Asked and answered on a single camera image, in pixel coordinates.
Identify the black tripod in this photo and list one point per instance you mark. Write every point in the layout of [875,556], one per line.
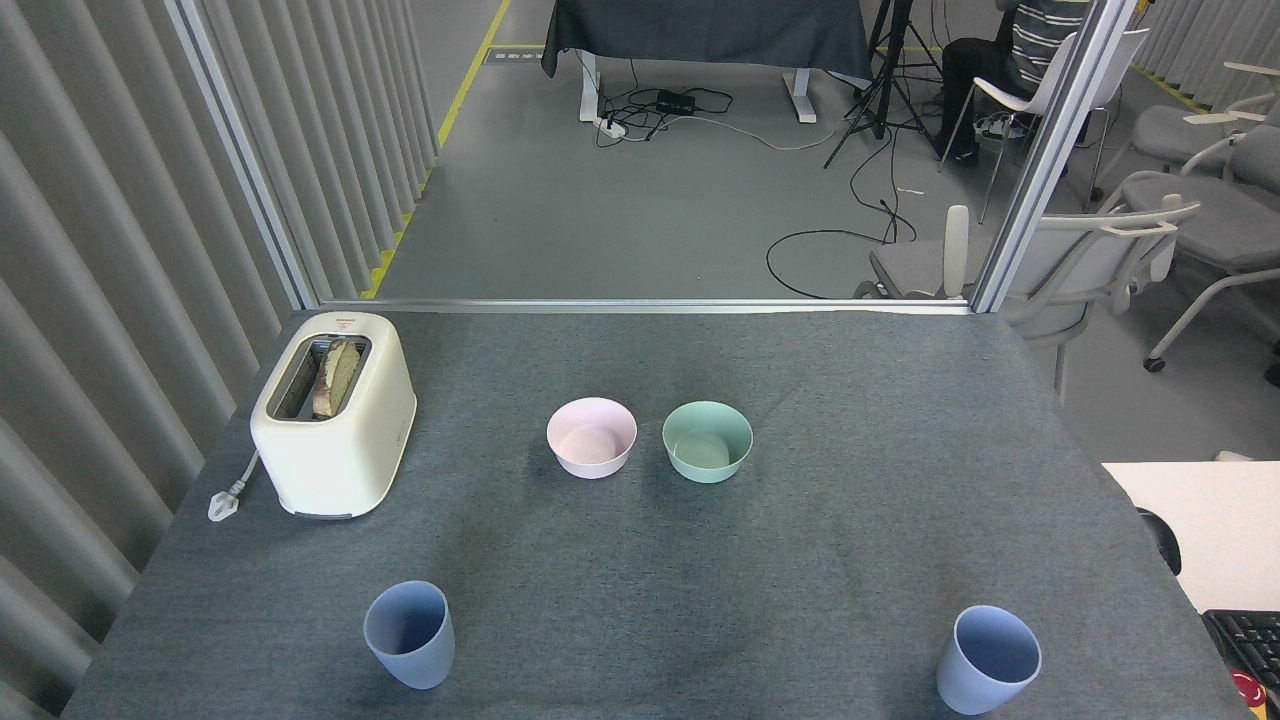
[880,90]

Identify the red round object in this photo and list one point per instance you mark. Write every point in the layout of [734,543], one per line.
[1248,695]

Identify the dark grey table cloth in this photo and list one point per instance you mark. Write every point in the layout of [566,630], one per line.
[700,30]

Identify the black keyboard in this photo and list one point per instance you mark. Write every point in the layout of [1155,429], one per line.
[1250,640]

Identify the grey felt table cover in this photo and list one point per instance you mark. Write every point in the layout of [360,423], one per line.
[850,430]

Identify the black round object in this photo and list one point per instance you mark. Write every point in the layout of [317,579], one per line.
[1162,540]

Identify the white plastic chair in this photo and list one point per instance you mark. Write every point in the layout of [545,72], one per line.
[1010,98]

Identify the seated person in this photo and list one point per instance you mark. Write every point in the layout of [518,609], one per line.
[1035,35]

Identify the silver aluminium post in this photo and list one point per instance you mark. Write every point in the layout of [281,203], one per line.
[245,160]
[1050,150]

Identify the cream white toaster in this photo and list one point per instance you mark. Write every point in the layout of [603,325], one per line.
[340,460]

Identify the white desk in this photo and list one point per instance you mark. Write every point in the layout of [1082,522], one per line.
[1215,520]

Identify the grey office chair white frame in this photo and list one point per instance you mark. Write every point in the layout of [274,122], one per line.
[1215,225]
[1175,132]
[1080,260]

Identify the green bowl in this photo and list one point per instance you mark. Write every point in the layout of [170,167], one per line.
[707,462]

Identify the silver aluminium rail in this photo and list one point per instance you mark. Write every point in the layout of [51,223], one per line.
[640,305]

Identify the pink bowl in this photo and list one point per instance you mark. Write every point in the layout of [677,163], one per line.
[592,455]

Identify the white power strip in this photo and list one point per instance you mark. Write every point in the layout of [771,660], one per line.
[611,126]

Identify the black power adapter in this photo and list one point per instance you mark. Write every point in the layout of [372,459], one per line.
[675,102]

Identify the toasted bread slice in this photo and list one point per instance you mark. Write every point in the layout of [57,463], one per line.
[337,375]

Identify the white table leg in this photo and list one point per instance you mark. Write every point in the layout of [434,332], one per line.
[589,90]
[802,100]

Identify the blue plastic cup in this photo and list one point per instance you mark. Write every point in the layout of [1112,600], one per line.
[975,685]
[415,655]

